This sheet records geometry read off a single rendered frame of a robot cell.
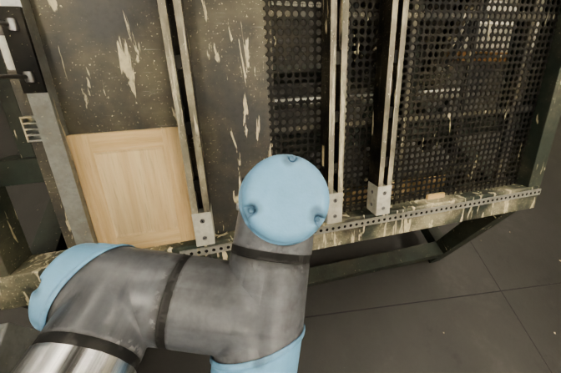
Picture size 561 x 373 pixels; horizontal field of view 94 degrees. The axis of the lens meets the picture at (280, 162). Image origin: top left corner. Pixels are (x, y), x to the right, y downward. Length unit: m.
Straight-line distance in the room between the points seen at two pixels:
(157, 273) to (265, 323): 0.10
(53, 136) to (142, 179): 0.25
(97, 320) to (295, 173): 0.18
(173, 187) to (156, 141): 0.16
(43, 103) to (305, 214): 0.84
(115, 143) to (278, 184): 0.77
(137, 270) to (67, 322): 0.05
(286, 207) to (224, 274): 0.08
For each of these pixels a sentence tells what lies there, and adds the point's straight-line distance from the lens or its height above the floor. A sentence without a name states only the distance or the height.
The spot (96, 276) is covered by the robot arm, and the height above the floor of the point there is 1.58.
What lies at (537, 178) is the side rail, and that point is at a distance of 1.73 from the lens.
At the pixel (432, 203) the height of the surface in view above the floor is 0.90.
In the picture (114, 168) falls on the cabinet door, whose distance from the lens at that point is 0.96.
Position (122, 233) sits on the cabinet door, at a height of 0.95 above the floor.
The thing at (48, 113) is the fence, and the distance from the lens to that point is 0.95.
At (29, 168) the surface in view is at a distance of 1.11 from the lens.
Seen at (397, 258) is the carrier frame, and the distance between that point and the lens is 1.97.
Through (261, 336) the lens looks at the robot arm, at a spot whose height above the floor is 1.57.
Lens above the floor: 1.81
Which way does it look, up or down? 49 degrees down
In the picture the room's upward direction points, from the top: 8 degrees clockwise
